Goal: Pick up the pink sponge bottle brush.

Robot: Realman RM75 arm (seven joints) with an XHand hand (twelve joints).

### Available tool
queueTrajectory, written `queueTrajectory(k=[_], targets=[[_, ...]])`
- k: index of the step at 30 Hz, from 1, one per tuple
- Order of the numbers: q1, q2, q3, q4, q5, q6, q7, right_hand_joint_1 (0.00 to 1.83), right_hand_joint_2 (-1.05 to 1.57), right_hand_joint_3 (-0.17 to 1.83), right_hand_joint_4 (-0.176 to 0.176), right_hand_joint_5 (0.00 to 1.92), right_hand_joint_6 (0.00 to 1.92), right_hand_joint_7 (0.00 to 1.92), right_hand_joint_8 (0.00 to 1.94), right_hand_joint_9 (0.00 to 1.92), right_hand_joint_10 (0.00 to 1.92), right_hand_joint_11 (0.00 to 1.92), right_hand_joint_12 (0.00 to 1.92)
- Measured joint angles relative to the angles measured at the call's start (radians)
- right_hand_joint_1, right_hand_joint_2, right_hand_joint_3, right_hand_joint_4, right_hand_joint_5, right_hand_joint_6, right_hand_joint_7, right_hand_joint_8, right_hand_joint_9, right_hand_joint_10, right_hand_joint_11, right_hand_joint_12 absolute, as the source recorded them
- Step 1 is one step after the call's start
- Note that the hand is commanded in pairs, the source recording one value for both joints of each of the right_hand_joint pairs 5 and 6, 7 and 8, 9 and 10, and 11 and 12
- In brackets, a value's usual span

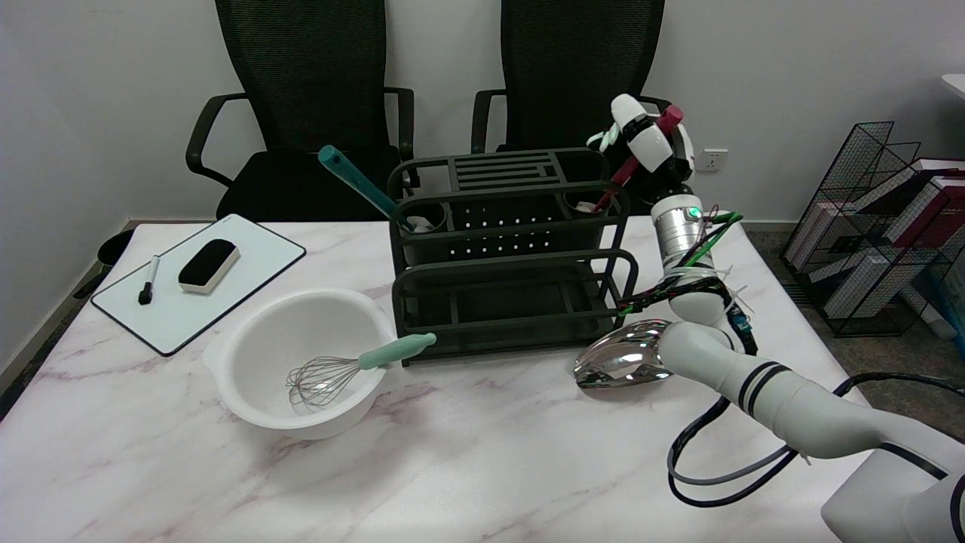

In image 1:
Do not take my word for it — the green robot cable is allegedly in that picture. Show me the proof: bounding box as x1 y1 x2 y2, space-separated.
679 212 744 271

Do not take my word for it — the black mesh office chair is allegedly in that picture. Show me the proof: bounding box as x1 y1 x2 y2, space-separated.
471 0 688 217
185 0 417 222

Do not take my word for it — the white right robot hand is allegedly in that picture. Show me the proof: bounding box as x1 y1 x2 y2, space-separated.
587 94 696 206

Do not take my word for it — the dark red book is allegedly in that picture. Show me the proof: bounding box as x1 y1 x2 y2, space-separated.
888 170 965 251

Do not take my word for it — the whisk with mint handle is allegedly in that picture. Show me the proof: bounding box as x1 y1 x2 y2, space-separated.
285 333 438 409

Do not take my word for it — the black round floor object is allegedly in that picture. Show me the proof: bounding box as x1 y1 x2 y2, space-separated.
73 229 136 300

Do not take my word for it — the teal sponge bottle brush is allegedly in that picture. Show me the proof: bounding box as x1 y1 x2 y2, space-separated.
317 145 434 232

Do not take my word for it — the black white board eraser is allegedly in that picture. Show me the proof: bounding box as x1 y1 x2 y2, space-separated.
178 238 241 294

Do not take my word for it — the white plastic bowl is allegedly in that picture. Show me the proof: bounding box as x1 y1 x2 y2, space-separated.
202 287 399 441

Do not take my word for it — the black whiteboard marker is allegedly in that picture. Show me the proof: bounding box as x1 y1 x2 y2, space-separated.
138 255 161 306

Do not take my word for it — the dark green dish rack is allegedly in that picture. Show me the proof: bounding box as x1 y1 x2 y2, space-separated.
387 147 640 368

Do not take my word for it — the small whiteboard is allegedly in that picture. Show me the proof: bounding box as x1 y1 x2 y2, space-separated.
90 213 308 357

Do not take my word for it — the black wire book rack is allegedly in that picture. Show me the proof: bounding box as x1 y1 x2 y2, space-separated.
780 121 965 338

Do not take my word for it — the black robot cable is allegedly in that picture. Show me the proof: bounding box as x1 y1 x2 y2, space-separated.
666 373 965 508

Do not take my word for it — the shiny metal scoop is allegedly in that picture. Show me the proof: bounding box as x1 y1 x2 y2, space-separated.
573 319 676 390

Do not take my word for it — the pink sponge bottle brush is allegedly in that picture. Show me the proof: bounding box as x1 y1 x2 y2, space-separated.
574 105 685 216

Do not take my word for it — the white book stack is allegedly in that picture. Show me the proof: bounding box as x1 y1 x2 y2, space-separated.
822 253 917 319

